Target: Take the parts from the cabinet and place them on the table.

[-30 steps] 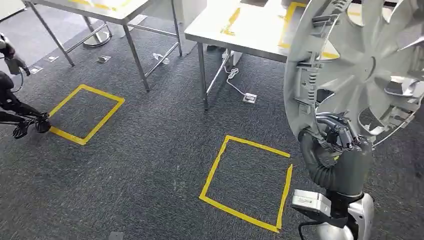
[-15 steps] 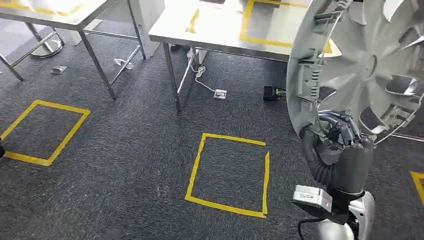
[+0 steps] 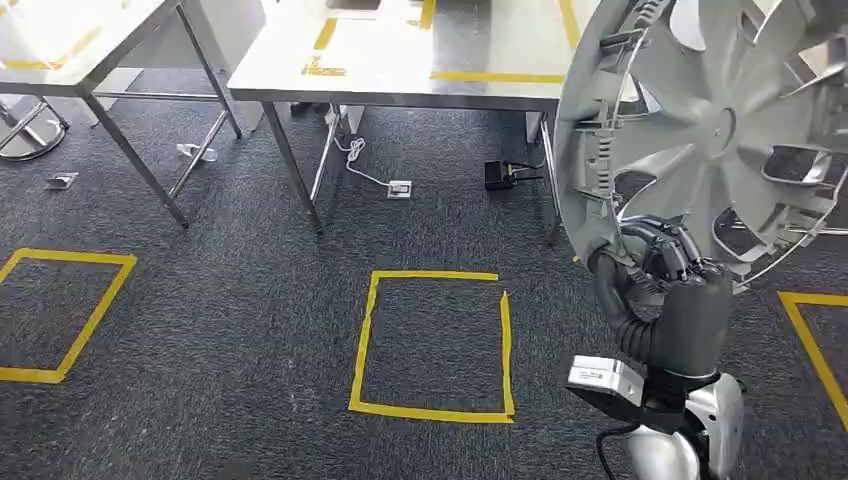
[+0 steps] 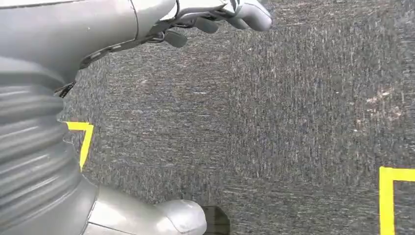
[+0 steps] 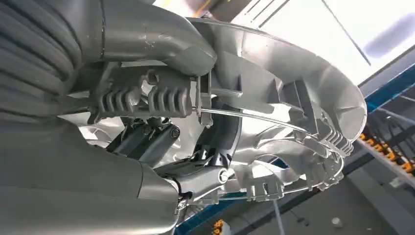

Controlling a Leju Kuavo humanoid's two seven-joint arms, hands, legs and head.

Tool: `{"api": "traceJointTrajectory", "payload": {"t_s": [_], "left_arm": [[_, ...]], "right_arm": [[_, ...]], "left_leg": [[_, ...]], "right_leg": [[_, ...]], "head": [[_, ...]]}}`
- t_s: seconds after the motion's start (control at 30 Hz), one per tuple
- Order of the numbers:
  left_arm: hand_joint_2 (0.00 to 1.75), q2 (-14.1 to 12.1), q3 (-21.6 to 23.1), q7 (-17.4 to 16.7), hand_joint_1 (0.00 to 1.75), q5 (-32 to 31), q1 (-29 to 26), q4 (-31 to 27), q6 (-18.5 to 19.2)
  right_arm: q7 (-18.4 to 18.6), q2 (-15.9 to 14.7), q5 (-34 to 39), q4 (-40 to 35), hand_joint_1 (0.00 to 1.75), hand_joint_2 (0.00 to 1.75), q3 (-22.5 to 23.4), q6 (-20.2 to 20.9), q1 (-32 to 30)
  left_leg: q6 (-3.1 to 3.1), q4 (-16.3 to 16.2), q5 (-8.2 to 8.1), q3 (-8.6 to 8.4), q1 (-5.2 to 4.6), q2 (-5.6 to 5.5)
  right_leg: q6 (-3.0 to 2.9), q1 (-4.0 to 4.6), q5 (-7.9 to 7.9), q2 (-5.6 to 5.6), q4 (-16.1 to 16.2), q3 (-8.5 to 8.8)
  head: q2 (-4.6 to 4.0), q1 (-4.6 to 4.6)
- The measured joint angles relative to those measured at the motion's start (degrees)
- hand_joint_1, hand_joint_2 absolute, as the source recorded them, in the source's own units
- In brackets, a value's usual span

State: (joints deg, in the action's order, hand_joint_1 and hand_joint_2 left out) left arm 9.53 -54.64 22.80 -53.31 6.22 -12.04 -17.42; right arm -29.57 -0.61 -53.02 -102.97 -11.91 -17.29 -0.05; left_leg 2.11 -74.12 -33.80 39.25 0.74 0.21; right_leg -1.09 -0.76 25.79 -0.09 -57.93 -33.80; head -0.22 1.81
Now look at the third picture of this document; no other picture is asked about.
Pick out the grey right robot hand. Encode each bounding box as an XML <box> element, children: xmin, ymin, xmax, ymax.
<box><xmin>616</xmin><ymin>214</ymin><xmax>737</xmax><ymax>380</ymax></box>

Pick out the silver wheel hubcap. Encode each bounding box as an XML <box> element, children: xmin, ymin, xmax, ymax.
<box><xmin>552</xmin><ymin>0</ymin><xmax>848</xmax><ymax>291</ymax></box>

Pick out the yellow floor tape square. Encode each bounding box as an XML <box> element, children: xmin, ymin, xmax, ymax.
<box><xmin>347</xmin><ymin>268</ymin><xmax>517</xmax><ymax>426</ymax></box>
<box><xmin>0</xmin><ymin>247</ymin><xmax>139</xmax><ymax>386</ymax></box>
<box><xmin>776</xmin><ymin>290</ymin><xmax>848</xmax><ymax>433</ymax></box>

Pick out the yellow tape strip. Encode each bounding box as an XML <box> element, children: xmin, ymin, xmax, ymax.
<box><xmin>557</xmin><ymin>0</ymin><xmax>584</xmax><ymax>52</ymax></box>
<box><xmin>429</xmin><ymin>69</ymin><xmax>566</xmax><ymax>85</ymax></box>
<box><xmin>312</xmin><ymin>17</ymin><xmax>340</xmax><ymax>52</ymax></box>

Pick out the steel work table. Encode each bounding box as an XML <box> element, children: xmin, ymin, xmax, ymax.
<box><xmin>0</xmin><ymin>0</ymin><xmax>244</xmax><ymax>231</ymax></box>
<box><xmin>226</xmin><ymin>0</ymin><xmax>601</xmax><ymax>238</ymax></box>

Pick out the round chrome stool base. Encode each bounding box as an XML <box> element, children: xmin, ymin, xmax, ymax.
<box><xmin>0</xmin><ymin>95</ymin><xmax>70</xmax><ymax>163</ymax></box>

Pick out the black ribbed cable hose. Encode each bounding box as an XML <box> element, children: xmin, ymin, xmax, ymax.
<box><xmin>588</xmin><ymin>246</ymin><xmax>658</xmax><ymax>363</ymax></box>

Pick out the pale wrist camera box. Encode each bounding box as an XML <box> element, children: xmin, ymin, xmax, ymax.
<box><xmin>565</xmin><ymin>354</ymin><xmax>648</xmax><ymax>423</ymax></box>

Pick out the black box with cables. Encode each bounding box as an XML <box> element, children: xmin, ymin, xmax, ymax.
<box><xmin>483</xmin><ymin>160</ymin><xmax>546</xmax><ymax>193</ymax></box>

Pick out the white power cable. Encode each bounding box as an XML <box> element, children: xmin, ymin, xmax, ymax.
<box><xmin>332</xmin><ymin>135</ymin><xmax>393</xmax><ymax>189</ymax></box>

